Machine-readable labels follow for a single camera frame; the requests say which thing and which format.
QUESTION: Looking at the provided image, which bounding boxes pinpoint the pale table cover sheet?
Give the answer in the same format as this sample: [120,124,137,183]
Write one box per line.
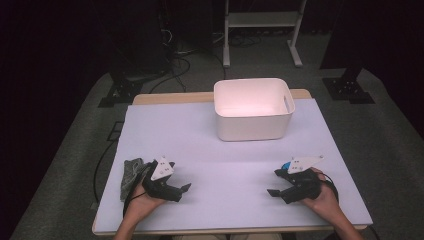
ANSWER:
[94,98,374,233]

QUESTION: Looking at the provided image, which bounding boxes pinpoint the left hand-held gripper cable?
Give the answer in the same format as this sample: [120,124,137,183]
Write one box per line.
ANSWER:
[122,161,154,218]

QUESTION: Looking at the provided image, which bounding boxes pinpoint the wooden table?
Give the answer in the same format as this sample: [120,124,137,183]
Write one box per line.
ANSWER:
[91,88,368,237]

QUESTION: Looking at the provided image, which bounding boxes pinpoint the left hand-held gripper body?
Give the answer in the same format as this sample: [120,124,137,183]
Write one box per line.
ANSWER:
[142,156,184,203]

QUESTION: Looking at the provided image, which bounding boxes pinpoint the black floor cable bundle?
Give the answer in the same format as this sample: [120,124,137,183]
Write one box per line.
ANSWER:
[146,28,194,95]

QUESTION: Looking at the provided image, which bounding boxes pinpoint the grey fluffy cloth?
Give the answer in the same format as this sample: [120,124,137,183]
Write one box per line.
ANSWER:
[119,158,153,203]

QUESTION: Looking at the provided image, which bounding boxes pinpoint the thin black floor cable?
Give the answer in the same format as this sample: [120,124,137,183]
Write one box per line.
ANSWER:
[93,139,118,205]

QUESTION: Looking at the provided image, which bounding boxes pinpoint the black stand base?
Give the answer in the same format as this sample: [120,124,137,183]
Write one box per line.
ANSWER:
[321,64,376,105]
[97,59,144,109]

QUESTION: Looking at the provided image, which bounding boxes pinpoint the right hand-held gripper cable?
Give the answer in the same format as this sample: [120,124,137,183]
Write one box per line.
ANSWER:
[319,172,340,203]

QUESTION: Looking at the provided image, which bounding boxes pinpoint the white plastic bin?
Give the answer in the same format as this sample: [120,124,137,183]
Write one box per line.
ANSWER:
[213,77,297,142]

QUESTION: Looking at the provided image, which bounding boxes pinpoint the white metal stand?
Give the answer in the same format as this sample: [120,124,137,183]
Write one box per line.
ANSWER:
[222,0,308,69]

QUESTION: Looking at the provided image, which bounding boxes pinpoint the person's right hand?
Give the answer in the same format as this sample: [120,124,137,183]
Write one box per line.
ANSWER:
[299,167,340,219]

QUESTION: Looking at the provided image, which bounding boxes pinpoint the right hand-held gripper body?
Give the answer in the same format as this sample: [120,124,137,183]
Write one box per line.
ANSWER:
[280,155,325,205]

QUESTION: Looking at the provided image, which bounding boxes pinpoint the hand-held gripper cable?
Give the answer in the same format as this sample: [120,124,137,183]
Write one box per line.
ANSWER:
[122,161,154,218]
[319,172,340,203]

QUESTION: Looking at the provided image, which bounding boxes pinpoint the person's left hand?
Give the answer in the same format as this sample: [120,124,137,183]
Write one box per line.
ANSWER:
[125,182,168,220]

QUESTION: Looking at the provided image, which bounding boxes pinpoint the cable tangle under stand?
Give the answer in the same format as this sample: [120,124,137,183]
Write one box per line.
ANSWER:
[229,33,264,48]

